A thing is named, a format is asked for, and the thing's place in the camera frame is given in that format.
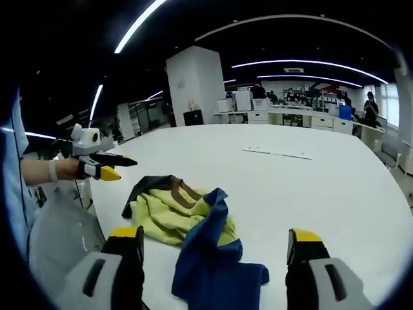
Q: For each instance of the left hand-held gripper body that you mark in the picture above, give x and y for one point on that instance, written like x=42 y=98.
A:
x=85 y=142

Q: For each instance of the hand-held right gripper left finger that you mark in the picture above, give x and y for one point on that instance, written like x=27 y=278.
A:
x=106 y=284

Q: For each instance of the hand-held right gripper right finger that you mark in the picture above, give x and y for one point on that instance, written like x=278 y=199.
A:
x=316 y=284

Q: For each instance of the yellow-green and blue garment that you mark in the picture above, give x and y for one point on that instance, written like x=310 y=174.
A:
x=209 y=268

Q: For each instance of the person's left hand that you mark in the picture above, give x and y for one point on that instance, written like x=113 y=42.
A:
x=68 y=169

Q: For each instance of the long ceiling light strip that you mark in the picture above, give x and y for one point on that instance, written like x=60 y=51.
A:
x=138 y=27
x=96 y=102

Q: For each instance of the white wristband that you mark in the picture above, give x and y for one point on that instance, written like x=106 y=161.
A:
x=53 y=170

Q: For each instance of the grey mesh chair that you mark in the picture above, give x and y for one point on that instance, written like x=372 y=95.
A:
x=61 y=232

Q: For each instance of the operator's arm, blue sleeve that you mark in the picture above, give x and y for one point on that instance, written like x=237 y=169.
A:
x=17 y=168

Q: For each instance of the black box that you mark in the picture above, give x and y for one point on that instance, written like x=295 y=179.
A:
x=193 y=117

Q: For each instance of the white storage box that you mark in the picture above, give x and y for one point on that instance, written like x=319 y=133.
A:
x=243 y=100
x=261 y=104
x=225 y=105

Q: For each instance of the white flat strip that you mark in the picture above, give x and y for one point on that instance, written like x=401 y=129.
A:
x=277 y=153

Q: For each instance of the white office chair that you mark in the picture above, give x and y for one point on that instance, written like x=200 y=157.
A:
x=397 y=164

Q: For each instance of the white drawer cabinet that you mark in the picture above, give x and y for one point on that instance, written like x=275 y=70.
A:
x=322 y=123
x=258 y=117
x=343 y=127

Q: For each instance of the blue container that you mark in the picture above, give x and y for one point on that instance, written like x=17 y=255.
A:
x=345 y=113

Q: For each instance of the ceiling air vent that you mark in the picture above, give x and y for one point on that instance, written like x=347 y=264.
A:
x=293 y=69

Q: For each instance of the curved ceiling light strip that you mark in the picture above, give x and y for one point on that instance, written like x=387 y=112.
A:
x=300 y=62

